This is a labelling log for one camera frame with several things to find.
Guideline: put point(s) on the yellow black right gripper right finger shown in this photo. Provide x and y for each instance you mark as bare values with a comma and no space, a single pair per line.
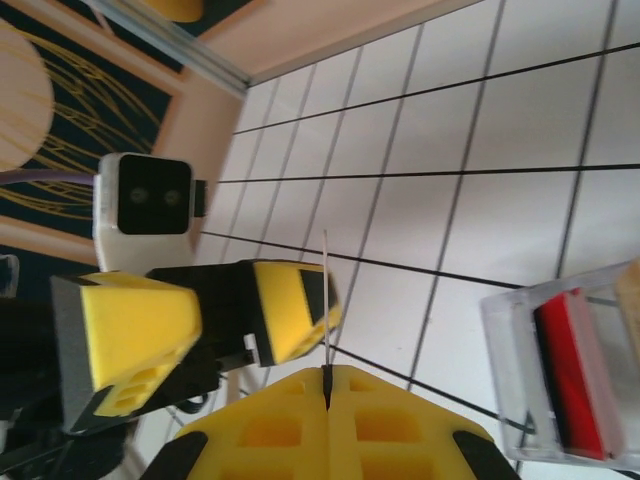
400,430

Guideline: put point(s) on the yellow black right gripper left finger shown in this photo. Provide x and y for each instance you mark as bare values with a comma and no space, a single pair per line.
270,430

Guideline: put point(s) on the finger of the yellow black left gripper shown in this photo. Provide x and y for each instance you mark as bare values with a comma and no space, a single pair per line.
135,325
295,310

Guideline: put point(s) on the red credit card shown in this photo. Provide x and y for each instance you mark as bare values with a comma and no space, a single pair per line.
575,375
326,300

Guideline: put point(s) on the clear acrylic card box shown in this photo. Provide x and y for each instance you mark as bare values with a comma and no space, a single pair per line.
505,350

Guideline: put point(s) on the tan credit card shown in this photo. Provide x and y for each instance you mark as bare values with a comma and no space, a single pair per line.
630,290

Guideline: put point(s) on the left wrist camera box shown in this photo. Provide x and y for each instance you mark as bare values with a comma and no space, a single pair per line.
150,195

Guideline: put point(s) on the aluminium corner post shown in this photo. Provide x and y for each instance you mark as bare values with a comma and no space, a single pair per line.
200,55

